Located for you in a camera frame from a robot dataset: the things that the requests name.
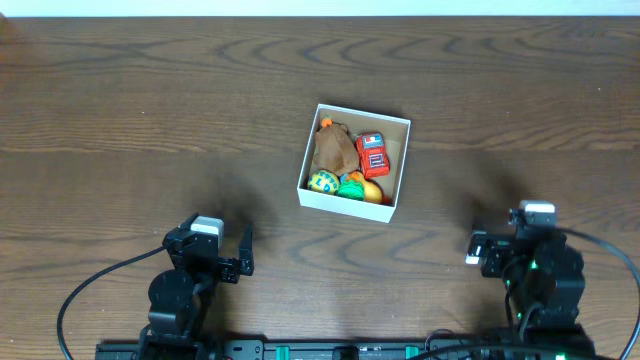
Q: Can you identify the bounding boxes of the yellow ball blue letters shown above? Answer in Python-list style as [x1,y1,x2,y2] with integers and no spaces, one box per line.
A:
[307,169,340,195]

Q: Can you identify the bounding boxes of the green plastic turbine toy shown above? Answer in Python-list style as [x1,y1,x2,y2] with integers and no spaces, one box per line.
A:
[335,180,365,201]

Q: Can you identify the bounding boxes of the orange rubber duck blue cap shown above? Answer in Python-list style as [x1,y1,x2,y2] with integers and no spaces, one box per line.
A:
[340,171,391,205]

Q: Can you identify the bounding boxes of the brown plush capybara toy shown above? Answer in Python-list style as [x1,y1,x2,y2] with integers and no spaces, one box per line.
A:
[313,116,359,176]

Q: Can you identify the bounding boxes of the red toy car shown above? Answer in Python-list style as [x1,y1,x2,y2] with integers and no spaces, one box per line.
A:
[355,132,390,179]

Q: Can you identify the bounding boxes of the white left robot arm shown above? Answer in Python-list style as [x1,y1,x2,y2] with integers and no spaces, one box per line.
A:
[134,219,255,360]

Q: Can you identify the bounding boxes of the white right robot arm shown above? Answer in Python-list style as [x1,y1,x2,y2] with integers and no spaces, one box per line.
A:
[465,226,595,359]

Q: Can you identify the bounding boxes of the white open cardboard box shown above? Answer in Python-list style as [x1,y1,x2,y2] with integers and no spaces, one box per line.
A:
[297,104,411,223]

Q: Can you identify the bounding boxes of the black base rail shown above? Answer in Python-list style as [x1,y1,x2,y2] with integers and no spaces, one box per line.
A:
[94,324,601,360]

